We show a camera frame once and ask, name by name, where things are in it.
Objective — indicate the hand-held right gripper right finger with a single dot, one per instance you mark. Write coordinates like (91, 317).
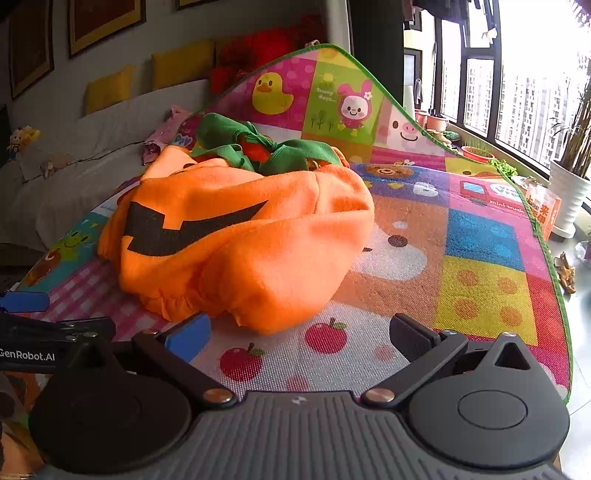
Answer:
(408, 332)

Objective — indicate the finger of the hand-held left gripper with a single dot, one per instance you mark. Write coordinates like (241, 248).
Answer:
(23, 302)
(55, 328)

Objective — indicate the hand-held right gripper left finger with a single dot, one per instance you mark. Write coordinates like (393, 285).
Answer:
(187, 336)

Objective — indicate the orange pumpkin costume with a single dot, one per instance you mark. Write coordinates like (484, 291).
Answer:
(240, 221)

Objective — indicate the colourful cartoon play mat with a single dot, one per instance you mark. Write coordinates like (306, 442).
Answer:
(475, 258)

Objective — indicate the white sofa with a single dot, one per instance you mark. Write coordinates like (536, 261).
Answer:
(69, 198)

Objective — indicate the small beige toy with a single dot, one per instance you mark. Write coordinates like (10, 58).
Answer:
(53, 166)

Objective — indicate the small plush toy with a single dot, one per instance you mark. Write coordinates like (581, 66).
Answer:
(21, 141)

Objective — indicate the brown dried leaves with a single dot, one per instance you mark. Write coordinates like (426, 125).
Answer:
(565, 272)

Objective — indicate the orange cardboard box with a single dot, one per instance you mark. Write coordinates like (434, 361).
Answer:
(545, 210)

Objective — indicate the green leafy plant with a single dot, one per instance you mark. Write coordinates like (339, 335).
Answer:
(503, 168)

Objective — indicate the red bowl of grass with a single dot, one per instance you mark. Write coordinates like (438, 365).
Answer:
(477, 153)

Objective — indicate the pink garment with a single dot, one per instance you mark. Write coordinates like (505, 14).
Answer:
(161, 138)

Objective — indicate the pink flower pot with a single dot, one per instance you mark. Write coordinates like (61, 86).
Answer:
(436, 123)

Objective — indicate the potted palm in white pot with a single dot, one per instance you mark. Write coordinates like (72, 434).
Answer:
(570, 194)

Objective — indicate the yellow cushion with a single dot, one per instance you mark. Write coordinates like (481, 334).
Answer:
(182, 67)
(108, 90)

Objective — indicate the framed picture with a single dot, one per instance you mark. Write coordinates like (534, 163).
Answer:
(30, 46)
(104, 23)
(194, 3)

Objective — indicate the red padded cloth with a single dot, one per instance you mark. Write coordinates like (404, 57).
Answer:
(263, 50)

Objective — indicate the black window frame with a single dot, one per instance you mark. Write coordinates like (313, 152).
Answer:
(496, 69)

